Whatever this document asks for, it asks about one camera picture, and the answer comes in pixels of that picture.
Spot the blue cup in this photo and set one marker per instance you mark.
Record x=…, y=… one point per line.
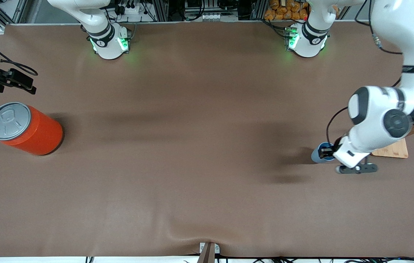
x=316, y=156

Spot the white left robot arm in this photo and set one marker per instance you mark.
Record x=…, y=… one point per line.
x=378, y=109

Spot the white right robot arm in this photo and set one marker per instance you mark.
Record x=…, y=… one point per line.
x=108, y=36

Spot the wooden mug tree stand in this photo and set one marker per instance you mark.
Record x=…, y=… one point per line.
x=397, y=149

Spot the orange can with silver lid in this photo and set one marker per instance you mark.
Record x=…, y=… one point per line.
x=35, y=135

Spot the brown table mat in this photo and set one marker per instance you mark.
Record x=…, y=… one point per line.
x=206, y=146

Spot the white power strip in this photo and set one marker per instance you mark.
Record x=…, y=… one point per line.
x=133, y=9

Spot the orange snack bag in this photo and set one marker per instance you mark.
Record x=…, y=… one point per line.
x=287, y=9

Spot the white socket bar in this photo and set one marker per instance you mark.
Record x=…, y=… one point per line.
x=210, y=16

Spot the grey bracket with brown post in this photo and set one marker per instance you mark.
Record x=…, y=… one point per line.
x=208, y=252

